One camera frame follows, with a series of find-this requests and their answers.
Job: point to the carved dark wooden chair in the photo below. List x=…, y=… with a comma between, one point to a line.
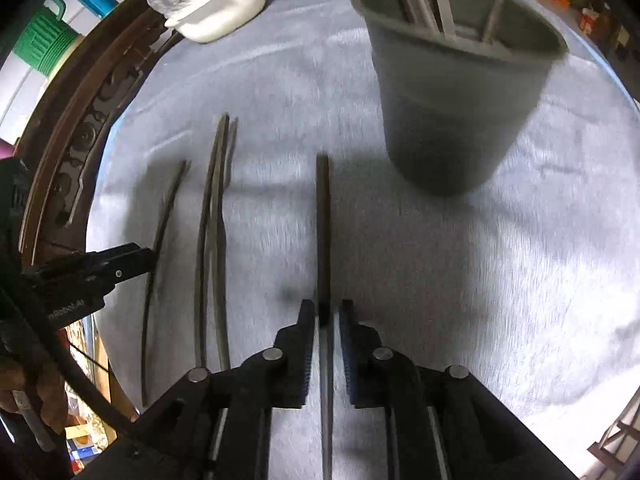
x=63, y=143

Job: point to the green thermos jug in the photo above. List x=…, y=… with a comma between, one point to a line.
x=45, y=39

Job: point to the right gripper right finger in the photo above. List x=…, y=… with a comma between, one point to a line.
x=439, y=424

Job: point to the grey tablecloth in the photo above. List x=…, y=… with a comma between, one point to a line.
x=531, y=282

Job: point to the person's left hand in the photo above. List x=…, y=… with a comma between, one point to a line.
x=49, y=388

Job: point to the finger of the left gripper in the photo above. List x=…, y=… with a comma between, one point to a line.
x=114, y=265

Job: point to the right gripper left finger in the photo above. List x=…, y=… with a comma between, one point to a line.
x=217, y=425

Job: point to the grey chopstick holder cup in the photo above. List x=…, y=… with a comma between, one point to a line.
x=452, y=108

